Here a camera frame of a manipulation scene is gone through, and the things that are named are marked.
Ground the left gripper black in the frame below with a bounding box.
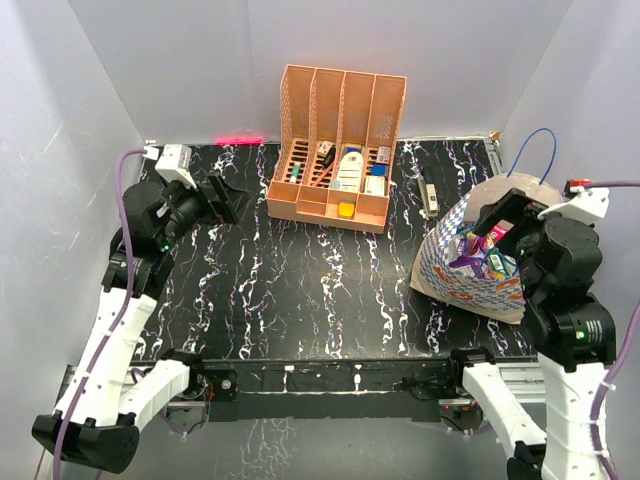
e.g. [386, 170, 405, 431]
[157, 172, 252, 249]

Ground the checkered paper bag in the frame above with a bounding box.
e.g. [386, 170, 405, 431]
[410, 173, 562, 324]

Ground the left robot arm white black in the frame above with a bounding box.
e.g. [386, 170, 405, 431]
[32, 174, 251, 478]

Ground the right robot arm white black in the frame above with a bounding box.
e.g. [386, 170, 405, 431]
[445, 189, 616, 479]

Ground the pink marker strip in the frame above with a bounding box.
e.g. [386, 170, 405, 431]
[215, 134, 264, 146]

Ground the green white glue stick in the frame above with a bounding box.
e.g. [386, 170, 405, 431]
[289, 162, 301, 183]

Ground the black grey stapler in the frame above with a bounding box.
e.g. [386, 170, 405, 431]
[418, 167, 440, 218]

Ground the red pen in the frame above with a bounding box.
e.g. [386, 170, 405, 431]
[311, 164, 334, 187]

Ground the white label bottle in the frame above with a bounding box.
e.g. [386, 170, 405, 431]
[332, 151, 364, 193]

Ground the peach desk organizer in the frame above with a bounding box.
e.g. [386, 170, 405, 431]
[266, 65, 407, 234]

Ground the white small box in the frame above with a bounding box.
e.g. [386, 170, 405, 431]
[364, 175, 386, 196]

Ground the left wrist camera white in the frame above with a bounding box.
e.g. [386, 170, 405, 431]
[155, 144, 197, 189]

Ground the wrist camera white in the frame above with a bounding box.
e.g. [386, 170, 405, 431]
[155, 144, 197, 189]
[538, 187, 609, 225]

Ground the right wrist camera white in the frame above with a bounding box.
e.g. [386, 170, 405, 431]
[538, 187, 609, 225]

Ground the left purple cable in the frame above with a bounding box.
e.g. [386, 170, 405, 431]
[51, 147, 151, 480]

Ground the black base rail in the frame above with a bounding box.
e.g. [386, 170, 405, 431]
[197, 358, 476, 422]

